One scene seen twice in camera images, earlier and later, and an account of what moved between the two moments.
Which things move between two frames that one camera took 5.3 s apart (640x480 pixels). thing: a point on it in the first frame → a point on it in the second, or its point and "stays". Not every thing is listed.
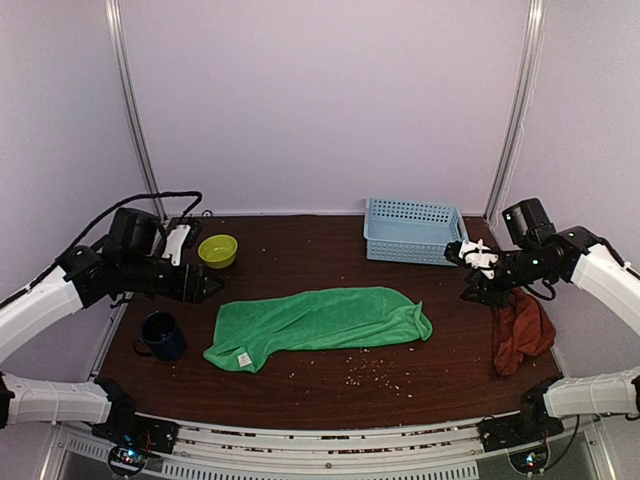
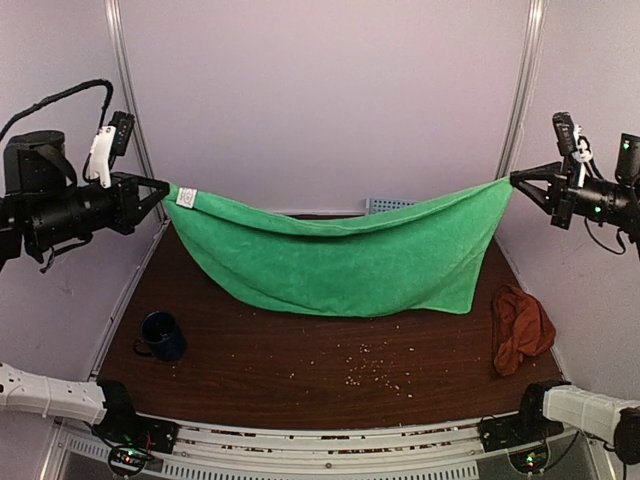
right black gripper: [488, 294] → [555, 173]
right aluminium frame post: [526, 80] stays
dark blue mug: [161, 337] stays
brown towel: [523, 327] stays
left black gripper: [192, 292] → [128, 211]
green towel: [248, 327] → [414, 261]
